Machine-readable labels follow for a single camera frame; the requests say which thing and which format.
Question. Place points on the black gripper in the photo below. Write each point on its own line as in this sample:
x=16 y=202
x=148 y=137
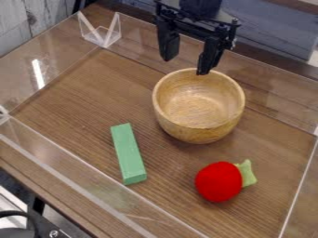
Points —
x=203 y=15

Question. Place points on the green rectangular block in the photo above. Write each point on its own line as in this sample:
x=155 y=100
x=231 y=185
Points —
x=131 y=165

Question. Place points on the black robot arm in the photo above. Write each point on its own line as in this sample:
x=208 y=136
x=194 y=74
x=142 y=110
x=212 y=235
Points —
x=228 y=43

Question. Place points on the brown wooden bowl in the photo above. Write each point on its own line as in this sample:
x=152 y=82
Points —
x=198 y=107

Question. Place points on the red plush tomato toy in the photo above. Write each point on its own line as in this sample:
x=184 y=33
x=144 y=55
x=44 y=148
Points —
x=220 y=180

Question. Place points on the clear acrylic tray wall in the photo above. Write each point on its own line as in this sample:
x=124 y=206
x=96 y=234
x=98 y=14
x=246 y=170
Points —
x=104 y=207

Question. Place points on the black table frame bracket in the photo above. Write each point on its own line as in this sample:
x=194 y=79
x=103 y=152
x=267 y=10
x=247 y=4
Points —
x=37 y=223

